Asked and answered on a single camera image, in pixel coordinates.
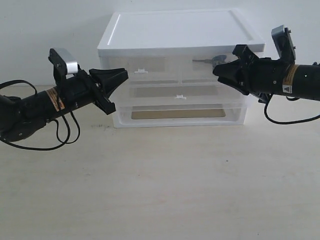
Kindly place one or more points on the white plastic drawer cabinet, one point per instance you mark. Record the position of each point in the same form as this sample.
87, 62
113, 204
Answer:
178, 34

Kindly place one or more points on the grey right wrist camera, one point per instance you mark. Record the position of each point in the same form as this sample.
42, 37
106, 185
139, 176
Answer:
281, 36

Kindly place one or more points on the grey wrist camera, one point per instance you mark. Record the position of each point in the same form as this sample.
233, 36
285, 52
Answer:
63, 64
281, 36

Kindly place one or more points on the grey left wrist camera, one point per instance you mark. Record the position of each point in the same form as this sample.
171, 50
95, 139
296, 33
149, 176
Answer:
63, 64

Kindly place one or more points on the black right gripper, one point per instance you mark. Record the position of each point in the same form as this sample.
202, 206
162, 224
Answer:
259, 77

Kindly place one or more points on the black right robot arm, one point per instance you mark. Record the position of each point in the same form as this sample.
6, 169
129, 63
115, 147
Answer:
300, 81

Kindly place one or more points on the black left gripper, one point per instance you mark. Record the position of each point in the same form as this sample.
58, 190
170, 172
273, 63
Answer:
93, 87

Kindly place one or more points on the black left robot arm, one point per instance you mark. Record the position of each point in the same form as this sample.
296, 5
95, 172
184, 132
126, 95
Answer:
22, 117

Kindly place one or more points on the keys with blue fob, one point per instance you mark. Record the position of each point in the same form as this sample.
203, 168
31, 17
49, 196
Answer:
218, 59

